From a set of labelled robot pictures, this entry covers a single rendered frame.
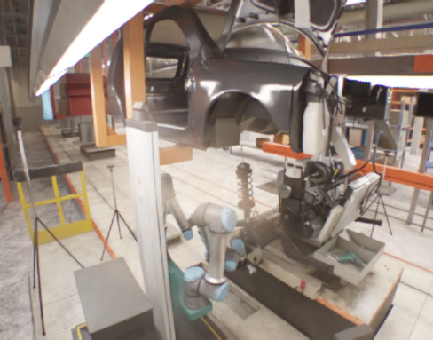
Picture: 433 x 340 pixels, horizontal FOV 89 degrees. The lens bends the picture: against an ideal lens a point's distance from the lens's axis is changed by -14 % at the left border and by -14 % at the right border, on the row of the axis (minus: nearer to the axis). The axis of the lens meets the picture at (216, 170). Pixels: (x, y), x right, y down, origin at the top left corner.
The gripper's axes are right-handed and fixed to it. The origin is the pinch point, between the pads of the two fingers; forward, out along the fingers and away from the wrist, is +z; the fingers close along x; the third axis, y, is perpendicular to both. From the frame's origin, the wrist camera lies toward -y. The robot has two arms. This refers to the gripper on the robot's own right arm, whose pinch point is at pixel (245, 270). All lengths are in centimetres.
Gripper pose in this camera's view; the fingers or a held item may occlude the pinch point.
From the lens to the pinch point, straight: 192.2
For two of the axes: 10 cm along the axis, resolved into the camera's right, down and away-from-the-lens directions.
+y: -3.4, 6.3, -7.0
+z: 2.1, 7.7, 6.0
